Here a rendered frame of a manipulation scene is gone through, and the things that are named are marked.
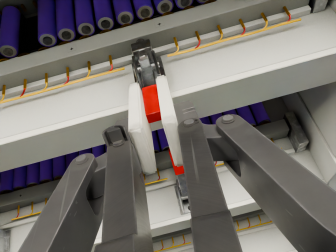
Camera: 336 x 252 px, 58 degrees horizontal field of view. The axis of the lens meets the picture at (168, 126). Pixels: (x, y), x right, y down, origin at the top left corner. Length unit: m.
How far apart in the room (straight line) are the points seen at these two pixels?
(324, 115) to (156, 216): 0.24
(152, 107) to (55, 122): 0.11
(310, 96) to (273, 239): 0.29
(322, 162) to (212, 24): 0.24
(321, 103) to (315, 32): 0.11
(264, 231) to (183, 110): 0.46
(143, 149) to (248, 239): 0.46
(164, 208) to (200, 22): 0.25
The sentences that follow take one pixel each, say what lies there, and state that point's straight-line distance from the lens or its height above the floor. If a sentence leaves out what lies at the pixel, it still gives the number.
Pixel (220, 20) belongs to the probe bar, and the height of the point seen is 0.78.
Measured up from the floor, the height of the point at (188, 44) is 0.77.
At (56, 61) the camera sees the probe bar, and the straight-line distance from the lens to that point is 0.29.
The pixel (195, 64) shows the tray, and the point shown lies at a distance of 0.28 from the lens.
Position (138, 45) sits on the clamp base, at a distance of 0.27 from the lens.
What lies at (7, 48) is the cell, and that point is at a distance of 0.35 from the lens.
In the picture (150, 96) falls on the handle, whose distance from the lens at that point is 0.21.
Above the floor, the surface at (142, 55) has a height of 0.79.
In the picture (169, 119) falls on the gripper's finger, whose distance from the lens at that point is 0.15.
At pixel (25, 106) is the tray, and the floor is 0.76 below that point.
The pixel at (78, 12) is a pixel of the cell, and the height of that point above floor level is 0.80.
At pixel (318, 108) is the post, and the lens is 0.40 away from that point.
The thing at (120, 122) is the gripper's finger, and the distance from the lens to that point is 0.18.
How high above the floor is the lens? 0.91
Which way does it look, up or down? 43 degrees down
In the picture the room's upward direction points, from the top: 17 degrees counter-clockwise
